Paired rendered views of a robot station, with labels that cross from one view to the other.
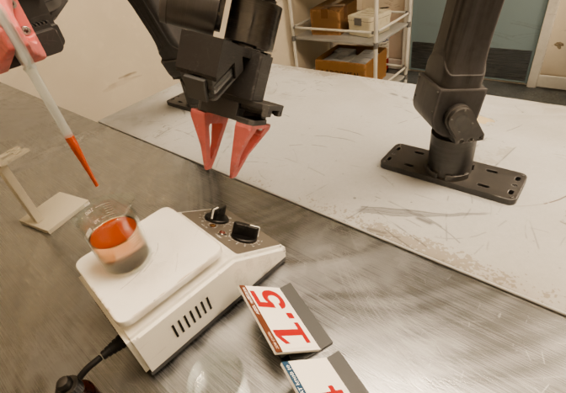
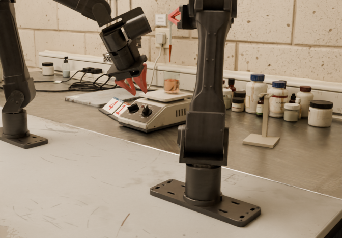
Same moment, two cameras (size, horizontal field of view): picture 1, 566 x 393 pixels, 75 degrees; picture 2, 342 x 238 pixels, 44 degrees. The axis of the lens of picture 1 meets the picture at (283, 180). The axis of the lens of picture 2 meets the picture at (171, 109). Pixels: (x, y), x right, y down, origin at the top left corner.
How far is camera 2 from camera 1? 1.56 m
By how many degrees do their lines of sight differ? 131
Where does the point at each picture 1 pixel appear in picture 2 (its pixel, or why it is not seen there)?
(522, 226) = not seen: hidden behind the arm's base
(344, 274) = (96, 122)
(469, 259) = (47, 122)
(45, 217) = (261, 136)
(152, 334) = not seen: hidden behind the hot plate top
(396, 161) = (38, 138)
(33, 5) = (183, 15)
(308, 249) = (108, 126)
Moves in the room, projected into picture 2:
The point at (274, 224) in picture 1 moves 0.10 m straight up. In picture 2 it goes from (121, 131) to (121, 97)
